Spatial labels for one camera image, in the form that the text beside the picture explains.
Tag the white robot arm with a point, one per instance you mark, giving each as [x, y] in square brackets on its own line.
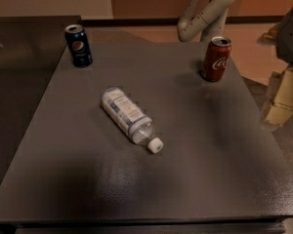
[207, 18]

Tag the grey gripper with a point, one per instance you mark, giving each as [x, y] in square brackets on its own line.
[291, 39]

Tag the red coke can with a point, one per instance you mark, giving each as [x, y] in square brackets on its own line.
[216, 59]

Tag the clear plastic water bottle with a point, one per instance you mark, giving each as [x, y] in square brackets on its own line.
[134, 123]

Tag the blue pepsi can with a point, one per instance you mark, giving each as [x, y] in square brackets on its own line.
[77, 42]

